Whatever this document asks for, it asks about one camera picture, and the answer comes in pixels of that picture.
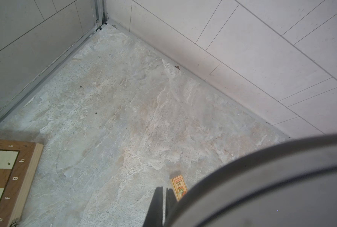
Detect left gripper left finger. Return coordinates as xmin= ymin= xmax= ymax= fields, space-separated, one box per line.
xmin=143 ymin=187 xmax=163 ymax=227

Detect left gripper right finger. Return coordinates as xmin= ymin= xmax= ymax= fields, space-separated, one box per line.
xmin=165 ymin=188 xmax=177 ymax=216

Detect black white headphones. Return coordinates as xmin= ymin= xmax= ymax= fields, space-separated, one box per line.
xmin=165 ymin=134 xmax=337 ymax=227

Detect small wooden block centre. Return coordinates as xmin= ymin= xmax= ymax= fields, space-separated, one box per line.
xmin=170 ymin=175 xmax=187 ymax=201

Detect wooden chessboard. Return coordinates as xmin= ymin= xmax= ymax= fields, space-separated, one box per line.
xmin=0 ymin=140 xmax=44 ymax=227

